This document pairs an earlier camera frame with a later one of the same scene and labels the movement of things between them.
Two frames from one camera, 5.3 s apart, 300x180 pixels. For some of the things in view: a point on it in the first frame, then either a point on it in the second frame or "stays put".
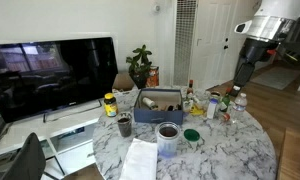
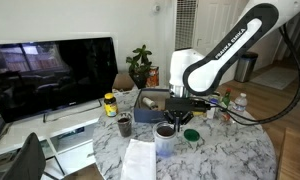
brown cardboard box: [123, 81] stays put
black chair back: [29, 163] stays put
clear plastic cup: [167, 133] stays put
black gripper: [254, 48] -> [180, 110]
